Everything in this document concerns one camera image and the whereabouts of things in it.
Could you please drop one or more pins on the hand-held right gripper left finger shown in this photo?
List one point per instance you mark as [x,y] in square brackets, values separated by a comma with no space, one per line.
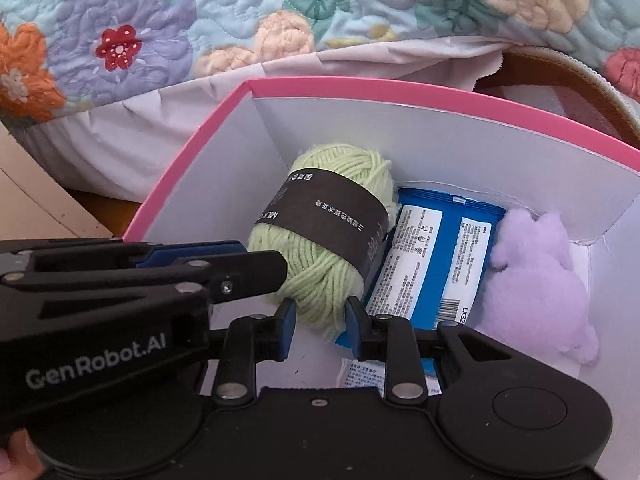
[287,330]

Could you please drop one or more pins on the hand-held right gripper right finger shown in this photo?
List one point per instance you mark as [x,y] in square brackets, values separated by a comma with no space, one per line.
[355,330]

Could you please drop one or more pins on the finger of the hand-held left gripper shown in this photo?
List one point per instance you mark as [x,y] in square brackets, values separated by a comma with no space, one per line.
[250,270]
[200,252]

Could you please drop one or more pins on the small white printed packet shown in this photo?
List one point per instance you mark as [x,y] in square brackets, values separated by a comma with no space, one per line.
[365,375]

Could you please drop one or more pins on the green yarn ball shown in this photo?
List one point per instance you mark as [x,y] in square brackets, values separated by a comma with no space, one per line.
[320,270]

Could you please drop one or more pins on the blue wet wipes packet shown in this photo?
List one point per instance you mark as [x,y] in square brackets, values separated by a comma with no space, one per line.
[425,260]

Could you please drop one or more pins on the purple plush toy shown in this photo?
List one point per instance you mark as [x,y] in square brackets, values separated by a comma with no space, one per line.
[540,300]

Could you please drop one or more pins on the pink cardboard box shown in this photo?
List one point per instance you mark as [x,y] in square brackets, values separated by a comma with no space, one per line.
[450,160]

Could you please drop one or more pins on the person's left hand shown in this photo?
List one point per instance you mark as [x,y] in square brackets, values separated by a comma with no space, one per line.
[17,457]

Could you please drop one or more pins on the beige cabinet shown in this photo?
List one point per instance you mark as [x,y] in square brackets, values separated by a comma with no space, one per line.
[30,200]

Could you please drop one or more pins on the floral quilt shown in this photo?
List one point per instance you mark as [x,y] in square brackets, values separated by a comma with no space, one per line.
[250,10]

